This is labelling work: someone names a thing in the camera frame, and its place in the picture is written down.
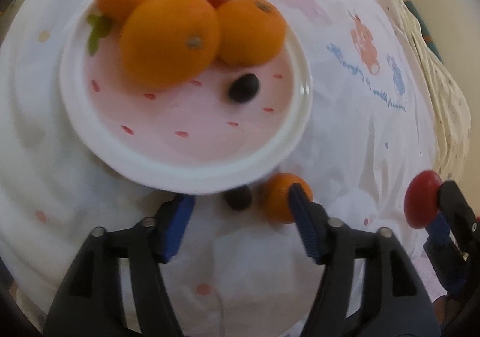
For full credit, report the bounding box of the cream floral quilt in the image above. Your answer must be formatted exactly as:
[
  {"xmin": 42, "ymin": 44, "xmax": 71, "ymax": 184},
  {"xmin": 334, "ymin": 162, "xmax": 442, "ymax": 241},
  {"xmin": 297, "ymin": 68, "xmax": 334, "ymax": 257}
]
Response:
[{"xmin": 383, "ymin": 0, "xmax": 471, "ymax": 181}]

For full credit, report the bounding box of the pink strawberry pattern plate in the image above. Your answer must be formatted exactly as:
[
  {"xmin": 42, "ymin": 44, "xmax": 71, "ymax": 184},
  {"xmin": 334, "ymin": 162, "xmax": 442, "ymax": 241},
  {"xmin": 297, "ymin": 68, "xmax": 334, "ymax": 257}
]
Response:
[{"xmin": 58, "ymin": 5, "xmax": 313, "ymax": 195}]

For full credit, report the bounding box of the large orange with stem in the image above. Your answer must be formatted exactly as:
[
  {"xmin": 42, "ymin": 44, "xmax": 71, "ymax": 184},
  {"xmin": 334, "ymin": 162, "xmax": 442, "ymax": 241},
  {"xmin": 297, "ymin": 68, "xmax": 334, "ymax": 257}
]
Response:
[{"xmin": 216, "ymin": 0, "xmax": 288, "ymax": 67}]

